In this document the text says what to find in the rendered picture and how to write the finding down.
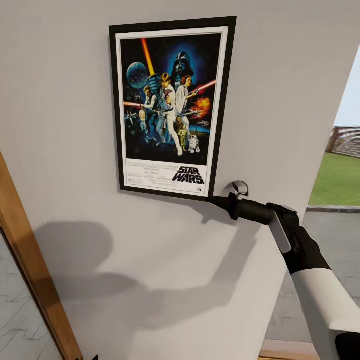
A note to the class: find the door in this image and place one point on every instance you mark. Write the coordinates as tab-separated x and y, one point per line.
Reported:
33	322

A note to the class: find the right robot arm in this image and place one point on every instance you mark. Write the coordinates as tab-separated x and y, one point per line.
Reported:
332	316

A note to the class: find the fixed window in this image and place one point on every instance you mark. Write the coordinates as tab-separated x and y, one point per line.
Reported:
332	219

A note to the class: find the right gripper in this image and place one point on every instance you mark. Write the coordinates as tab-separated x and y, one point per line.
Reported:
246	209

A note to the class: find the poster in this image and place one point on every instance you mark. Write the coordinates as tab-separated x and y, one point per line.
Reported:
170	83

